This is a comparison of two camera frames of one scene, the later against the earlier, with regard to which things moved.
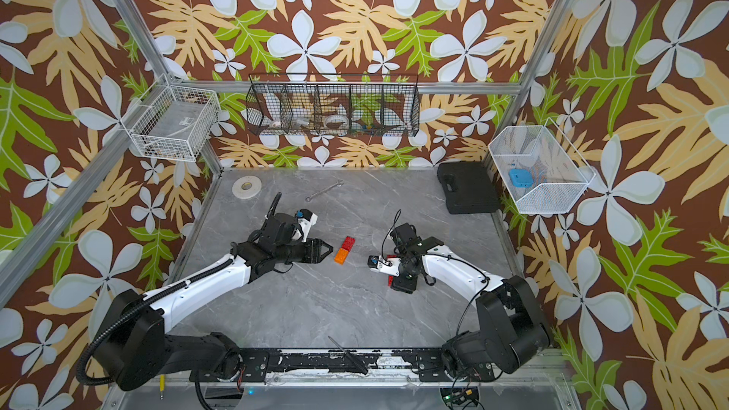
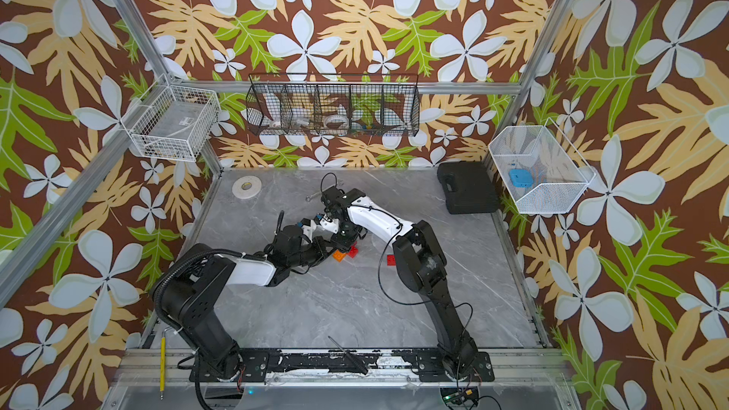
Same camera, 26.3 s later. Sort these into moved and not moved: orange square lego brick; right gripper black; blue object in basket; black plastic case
Moved: right gripper black
Not moved: orange square lego brick; blue object in basket; black plastic case
